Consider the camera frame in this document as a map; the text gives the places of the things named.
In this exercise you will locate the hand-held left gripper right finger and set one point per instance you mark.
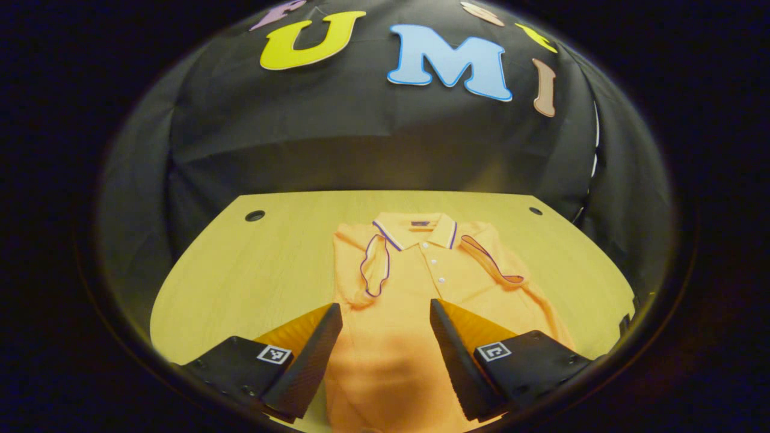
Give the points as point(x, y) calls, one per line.
point(457, 361)

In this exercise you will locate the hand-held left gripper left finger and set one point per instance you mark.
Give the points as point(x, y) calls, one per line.
point(313, 355)

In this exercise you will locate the orange T-shirt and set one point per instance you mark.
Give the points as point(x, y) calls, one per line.
point(391, 361)

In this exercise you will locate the black backdrop cloth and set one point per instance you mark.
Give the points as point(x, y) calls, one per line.
point(361, 138)

